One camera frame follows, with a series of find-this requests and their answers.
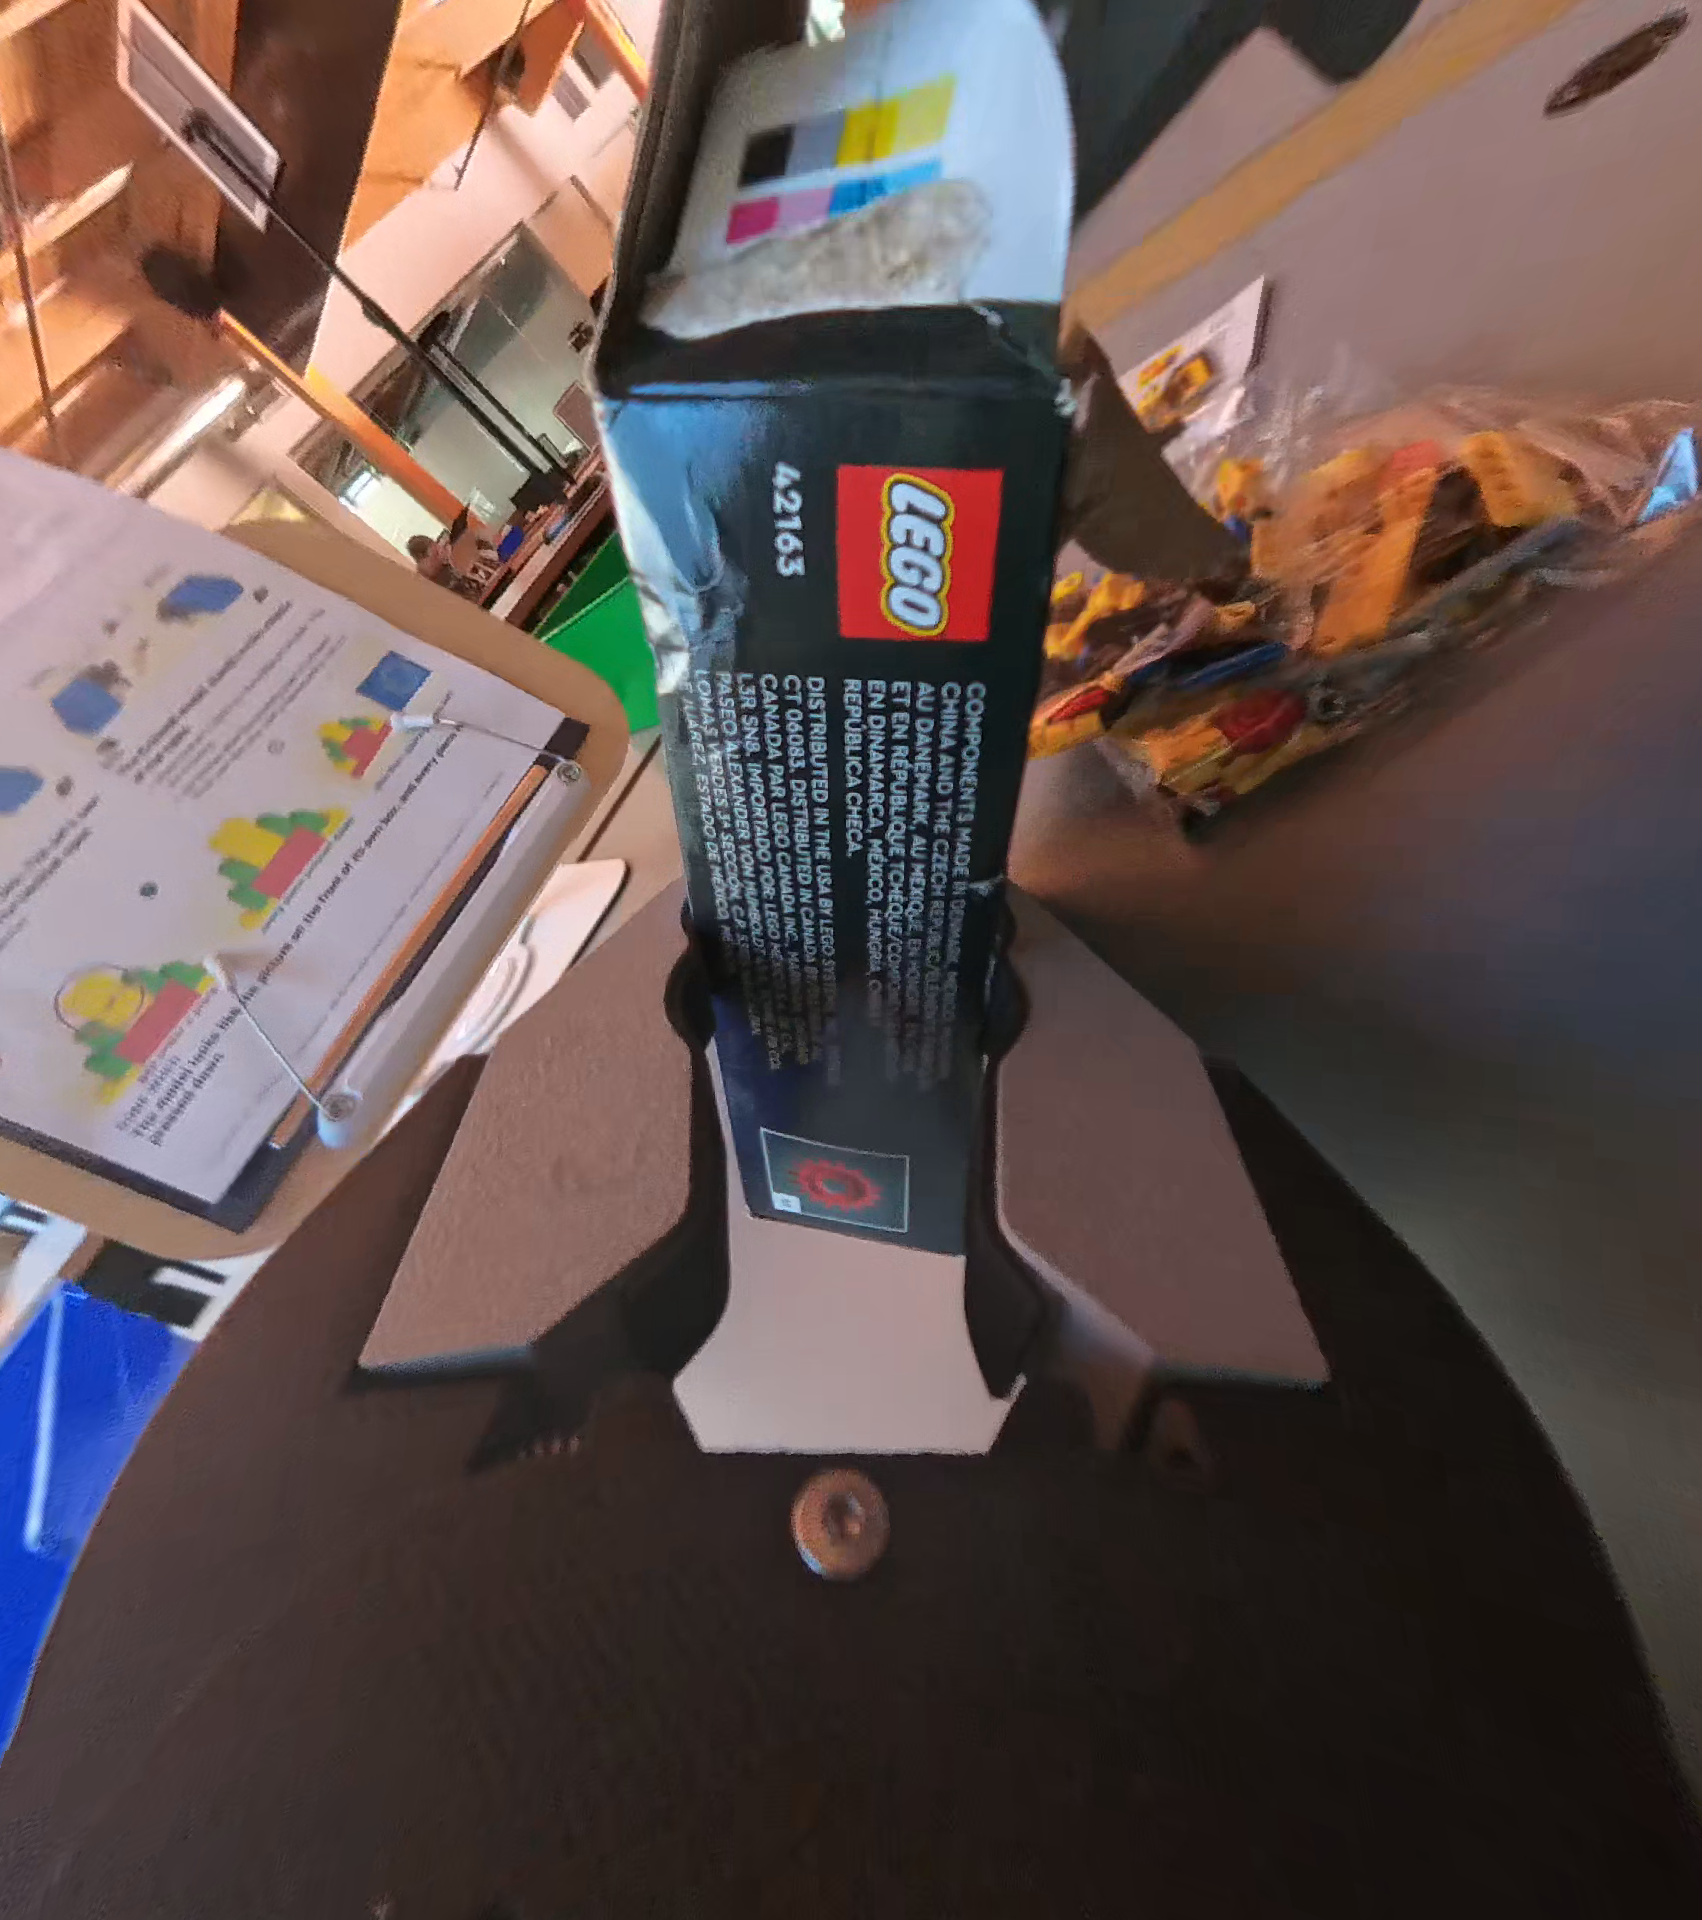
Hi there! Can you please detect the wooden board with instruction sheets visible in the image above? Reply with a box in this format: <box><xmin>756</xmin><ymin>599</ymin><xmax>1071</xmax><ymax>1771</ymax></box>
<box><xmin>0</xmin><ymin>413</ymin><xmax>631</xmax><ymax>1254</ymax></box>

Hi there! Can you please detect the clear bag of lego pieces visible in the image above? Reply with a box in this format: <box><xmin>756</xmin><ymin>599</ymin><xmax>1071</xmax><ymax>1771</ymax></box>
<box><xmin>1027</xmin><ymin>382</ymin><xmax>1702</xmax><ymax>846</ymax></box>

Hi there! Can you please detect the black lego box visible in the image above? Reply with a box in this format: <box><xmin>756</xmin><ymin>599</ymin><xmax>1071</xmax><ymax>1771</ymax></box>
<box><xmin>592</xmin><ymin>0</ymin><xmax>1082</xmax><ymax>1461</ymax></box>

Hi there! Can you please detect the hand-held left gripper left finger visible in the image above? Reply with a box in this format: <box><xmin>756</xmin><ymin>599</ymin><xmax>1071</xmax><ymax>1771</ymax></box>
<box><xmin>356</xmin><ymin>896</ymin><xmax>729</xmax><ymax>1382</ymax></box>

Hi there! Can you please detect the round floor port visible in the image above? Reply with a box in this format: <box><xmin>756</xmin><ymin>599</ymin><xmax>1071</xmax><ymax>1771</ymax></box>
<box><xmin>1540</xmin><ymin>6</ymin><xmax>1693</xmax><ymax>122</ymax></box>

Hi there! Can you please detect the green panel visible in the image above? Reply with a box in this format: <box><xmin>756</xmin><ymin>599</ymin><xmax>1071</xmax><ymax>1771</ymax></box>
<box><xmin>532</xmin><ymin>574</ymin><xmax>661</xmax><ymax>741</ymax></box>

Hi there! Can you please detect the lego instruction booklet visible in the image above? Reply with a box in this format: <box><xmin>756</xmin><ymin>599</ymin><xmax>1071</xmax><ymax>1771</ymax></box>
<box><xmin>1118</xmin><ymin>275</ymin><xmax>1276</xmax><ymax>441</ymax></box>

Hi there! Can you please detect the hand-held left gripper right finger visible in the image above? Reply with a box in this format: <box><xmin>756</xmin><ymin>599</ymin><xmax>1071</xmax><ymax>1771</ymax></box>
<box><xmin>964</xmin><ymin>889</ymin><xmax>1334</xmax><ymax>1400</ymax></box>

